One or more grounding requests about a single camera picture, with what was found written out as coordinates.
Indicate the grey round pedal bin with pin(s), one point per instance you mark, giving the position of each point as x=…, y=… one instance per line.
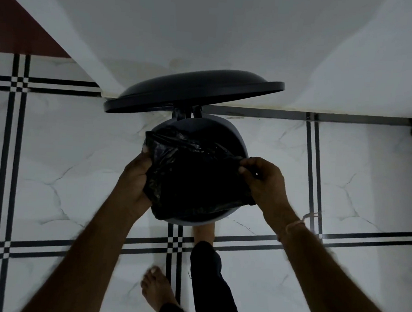
x=207, y=126

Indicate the person's left foot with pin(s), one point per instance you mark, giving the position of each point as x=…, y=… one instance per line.
x=158, y=287

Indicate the person's right forearm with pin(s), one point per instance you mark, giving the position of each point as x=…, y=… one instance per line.
x=327, y=280

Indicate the person's right thumb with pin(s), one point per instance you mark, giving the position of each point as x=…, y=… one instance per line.
x=247, y=171

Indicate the person's right black trouser leg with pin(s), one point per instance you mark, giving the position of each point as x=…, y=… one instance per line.
x=215, y=287

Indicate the dark round bin lid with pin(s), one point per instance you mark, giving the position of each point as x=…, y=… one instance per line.
x=192, y=89

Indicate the person's left fingers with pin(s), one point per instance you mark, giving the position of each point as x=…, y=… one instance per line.
x=147, y=154

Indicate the person's foot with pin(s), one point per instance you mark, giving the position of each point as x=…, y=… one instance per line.
x=158, y=287
x=204, y=233

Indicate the person's left hand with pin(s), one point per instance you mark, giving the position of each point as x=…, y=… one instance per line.
x=133, y=182

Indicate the person's left forearm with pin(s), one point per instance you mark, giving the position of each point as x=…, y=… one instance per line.
x=81, y=258

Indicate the black plastic garbage bag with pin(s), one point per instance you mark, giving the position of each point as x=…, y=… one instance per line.
x=194, y=181

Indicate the brown wooden door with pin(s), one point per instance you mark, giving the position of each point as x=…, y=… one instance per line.
x=18, y=28

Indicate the pale thread wristband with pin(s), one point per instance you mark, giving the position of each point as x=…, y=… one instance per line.
x=294, y=226

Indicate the person's right foot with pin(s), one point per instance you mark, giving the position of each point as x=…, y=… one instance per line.
x=204, y=233

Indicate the person's right hand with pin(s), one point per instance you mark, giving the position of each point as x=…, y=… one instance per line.
x=268, y=189

